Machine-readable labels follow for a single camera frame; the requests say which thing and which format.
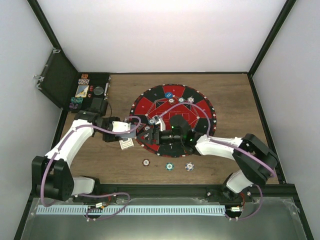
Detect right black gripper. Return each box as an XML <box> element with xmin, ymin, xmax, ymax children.
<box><xmin>137</xmin><ymin>128</ymin><xmax>184</xmax><ymax>146</ymax></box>

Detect teal chips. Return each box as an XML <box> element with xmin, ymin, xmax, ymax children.
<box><xmin>148</xmin><ymin>119</ymin><xmax>155</xmax><ymax>125</ymax></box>
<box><xmin>178</xmin><ymin>97</ymin><xmax>185</xmax><ymax>103</ymax></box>

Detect brown 100 chip stack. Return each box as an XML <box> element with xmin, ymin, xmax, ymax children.
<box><xmin>142</xmin><ymin>159</ymin><xmax>150</xmax><ymax>166</ymax></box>

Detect teal chip stack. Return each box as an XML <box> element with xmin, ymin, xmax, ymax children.
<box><xmin>165</xmin><ymin>162</ymin><xmax>174</xmax><ymax>171</ymax></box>

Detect blue small blind button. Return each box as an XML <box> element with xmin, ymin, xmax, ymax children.
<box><xmin>164</xmin><ymin>92</ymin><xmax>173</xmax><ymax>99</ymax></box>

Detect purple chip stack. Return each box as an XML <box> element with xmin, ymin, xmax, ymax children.
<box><xmin>185</xmin><ymin>162</ymin><xmax>195</xmax><ymax>172</ymax></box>

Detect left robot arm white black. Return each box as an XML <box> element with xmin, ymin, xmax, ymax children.
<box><xmin>31</xmin><ymin>98</ymin><xmax>142</xmax><ymax>207</ymax></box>

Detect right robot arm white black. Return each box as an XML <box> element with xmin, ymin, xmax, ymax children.
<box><xmin>137</xmin><ymin>115</ymin><xmax>279</xmax><ymax>202</ymax></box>

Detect round red black poker mat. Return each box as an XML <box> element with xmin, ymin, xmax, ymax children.
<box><xmin>130</xmin><ymin>84</ymin><xmax>217</xmax><ymax>158</ymax></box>

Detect white playing card box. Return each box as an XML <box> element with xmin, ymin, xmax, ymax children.
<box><xmin>119</xmin><ymin>138</ymin><xmax>134</xmax><ymax>150</ymax></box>

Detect clear round dealer button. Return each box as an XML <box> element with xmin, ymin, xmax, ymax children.
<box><xmin>93</xmin><ymin>86</ymin><xmax>105</xmax><ymax>96</ymax></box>

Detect card deck in case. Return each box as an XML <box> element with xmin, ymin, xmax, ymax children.
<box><xmin>75</xmin><ymin>85</ymin><xmax>89</xmax><ymax>98</ymax></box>

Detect chips in case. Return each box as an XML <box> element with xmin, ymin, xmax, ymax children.
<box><xmin>69</xmin><ymin>73</ymin><xmax>90</xmax><ymax>110</ymax></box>

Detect black poker chip case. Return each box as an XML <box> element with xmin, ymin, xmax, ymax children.
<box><xmin>34</xmin><ymin>48</ymin><xmax>111</xmax><ymax>111</ymax></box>

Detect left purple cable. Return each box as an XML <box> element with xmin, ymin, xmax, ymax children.
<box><xmin>39</xmin><ymin>115</ymin><xmax>148</xmax><ymax>223</ymax></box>

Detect purple cable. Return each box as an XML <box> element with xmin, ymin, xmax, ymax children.
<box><xmin>39</xmin><ymin>115</ymin><xmax>148</xmax><ymax>223</ymax></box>
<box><xmin>153</xmin><ymin>101</ymin><xmax>277</xmax><ymax>222</ymax></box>

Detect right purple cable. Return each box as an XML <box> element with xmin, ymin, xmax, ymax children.
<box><xmin>153</xmin><ymin>101</ymin><xmax>277</xmax><ymax>222</ymax></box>

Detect light blue slotted cable duct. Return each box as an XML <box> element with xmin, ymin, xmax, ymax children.
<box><xmin>36</xmin><ymin>205</ymin><xmax>226</xmax><ymax>217</ymax></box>

